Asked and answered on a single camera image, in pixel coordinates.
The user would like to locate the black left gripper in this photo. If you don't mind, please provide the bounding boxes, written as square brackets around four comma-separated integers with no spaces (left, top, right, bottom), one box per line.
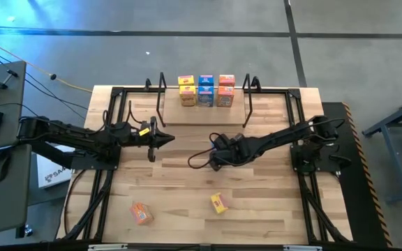
[131,116,175,163]

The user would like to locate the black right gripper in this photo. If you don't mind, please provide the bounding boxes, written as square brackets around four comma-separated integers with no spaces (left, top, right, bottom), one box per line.
[209,132,249,172]

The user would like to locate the yellow Corn Pops cereal box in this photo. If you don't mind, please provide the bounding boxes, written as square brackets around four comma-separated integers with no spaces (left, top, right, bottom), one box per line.
[177,75,195,87]
[209,192,229,215]
[179,85,198,107]

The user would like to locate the orange cereal box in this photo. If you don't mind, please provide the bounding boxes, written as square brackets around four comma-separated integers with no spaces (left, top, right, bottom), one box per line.
[216,85,235,108]
[218,74,236,87]
[129,202,155,226]

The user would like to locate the white printed cardboard box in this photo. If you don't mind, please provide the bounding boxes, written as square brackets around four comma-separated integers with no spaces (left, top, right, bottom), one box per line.
[36,153,75,190]

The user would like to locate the black mat with hazard stripe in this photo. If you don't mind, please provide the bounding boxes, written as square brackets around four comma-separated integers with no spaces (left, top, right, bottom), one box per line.
[321,101,394,248]

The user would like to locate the desk caster wheel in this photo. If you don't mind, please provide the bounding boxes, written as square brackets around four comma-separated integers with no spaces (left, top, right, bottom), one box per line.
[15,225,34,240]

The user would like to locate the blue metal stand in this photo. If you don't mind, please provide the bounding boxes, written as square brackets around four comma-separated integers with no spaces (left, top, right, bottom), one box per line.
[361,91,402,205]

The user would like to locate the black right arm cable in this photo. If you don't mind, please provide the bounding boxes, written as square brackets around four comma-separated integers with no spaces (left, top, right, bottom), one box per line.
[187,132,219,169]

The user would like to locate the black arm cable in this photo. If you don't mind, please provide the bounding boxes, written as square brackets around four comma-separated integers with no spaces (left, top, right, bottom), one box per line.
[101,100,144,135]
[187,132,219,169]

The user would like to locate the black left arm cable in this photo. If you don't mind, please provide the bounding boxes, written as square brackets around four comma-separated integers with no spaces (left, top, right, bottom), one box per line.
[101,100,144,135]

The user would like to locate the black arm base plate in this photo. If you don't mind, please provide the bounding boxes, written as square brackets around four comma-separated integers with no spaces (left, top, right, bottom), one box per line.
[70,144,122,171]
[290,144,342,173]

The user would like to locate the black aluminium rig frame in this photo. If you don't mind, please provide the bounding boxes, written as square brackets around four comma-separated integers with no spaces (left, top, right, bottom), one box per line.
[61,78,354,245]

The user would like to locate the black floor cable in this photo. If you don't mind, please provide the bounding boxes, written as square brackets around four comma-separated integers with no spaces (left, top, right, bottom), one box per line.
[0,45,89,112]

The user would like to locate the silver metal bracket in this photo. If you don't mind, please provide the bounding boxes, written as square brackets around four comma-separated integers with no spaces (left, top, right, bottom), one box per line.
[283,245,323,251]
[88,243,128,251]

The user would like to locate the yellow floor cable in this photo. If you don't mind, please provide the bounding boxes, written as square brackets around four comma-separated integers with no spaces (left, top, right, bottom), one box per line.
[0,33,94,93]

